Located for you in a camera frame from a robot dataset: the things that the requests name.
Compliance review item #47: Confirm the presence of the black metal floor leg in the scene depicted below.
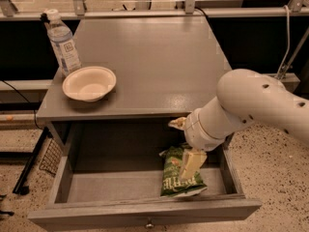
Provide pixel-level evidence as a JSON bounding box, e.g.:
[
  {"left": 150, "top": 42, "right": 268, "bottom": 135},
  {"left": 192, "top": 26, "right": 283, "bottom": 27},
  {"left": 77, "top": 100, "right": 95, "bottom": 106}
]
[{"left": 13, "top": 128, "right": 49, "bottom": 195}]

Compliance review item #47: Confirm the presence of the clear plastic water bottle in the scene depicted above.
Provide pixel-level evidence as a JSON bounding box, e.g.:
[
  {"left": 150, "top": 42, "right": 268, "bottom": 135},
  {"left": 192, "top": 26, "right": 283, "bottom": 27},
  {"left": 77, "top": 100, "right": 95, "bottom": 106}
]
[{"left": 42, "top": 9, "right": 82, "bottom": 76}]

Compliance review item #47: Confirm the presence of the grey wooden cabinet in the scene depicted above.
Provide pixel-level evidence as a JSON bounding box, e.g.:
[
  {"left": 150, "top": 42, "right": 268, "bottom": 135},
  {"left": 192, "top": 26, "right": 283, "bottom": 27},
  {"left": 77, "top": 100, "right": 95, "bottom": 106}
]
[{"left": 38, "top": 16, "right": 231, "bottom": 143}]

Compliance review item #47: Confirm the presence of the white paper bowl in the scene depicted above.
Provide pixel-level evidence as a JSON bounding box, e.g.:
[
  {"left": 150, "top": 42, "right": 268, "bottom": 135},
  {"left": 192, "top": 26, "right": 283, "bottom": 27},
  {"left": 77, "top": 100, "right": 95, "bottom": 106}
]
[{"left": 62, "top": 67, "right": 117, "bottom": 102}]

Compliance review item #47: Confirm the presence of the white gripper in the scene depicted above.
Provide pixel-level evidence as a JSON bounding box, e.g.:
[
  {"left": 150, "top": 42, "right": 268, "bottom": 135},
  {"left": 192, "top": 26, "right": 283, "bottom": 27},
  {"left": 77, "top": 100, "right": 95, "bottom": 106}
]
[{"left": 168, "top": 108, "right": 224, "bottom": 180}]

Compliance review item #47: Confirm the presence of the white cable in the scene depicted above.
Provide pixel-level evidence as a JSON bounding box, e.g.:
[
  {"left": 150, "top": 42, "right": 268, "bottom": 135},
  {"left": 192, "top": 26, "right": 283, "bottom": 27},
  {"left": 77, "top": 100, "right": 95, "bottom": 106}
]
[{"left": 275, "top": 5, "right": 292, "bottom": 80}]

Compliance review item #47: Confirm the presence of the green jalapeno chip bag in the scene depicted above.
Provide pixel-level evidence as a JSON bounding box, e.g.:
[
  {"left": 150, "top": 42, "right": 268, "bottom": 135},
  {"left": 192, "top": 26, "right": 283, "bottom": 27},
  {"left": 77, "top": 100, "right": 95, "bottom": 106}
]
[{"left": 159, "top": 143, "right": 207, "bottom": 197}]

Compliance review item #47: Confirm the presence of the open grey top drawer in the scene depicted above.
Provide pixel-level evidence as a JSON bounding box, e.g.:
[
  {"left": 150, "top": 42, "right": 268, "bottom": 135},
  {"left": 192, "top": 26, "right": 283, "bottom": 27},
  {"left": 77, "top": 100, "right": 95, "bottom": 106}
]
[{"left": 28, "top": 149, "right": 262, "bottom": 231}]

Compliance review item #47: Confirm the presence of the grey metal rail frame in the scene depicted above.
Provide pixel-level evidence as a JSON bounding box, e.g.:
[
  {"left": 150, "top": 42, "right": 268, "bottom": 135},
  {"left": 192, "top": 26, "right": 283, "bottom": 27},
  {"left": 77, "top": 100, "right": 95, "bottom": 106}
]
[{"left": 0, "top": 0, "right": 309, "bottom": 20}]

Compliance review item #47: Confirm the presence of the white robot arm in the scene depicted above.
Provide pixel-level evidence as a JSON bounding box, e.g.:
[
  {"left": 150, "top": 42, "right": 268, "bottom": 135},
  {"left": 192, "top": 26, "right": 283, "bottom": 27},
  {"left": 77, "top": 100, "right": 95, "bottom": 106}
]
[{"left": 169, "top": 69, "right": 309, "bottom": 180}]

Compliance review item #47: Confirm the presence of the black cable on left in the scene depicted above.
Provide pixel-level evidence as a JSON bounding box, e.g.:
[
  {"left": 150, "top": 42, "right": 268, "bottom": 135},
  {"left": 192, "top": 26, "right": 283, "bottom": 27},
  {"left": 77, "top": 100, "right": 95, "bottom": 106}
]
[{"left": 0, "top": 79, "right": 44, "bottom": 131}]

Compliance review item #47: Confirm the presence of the black wire basket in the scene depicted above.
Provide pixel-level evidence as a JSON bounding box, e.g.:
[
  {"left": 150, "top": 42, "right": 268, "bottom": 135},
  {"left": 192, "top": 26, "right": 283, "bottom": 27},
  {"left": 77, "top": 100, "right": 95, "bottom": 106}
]
[{"left": 39, "top": 139, "right": 62, "bottom": 176}]

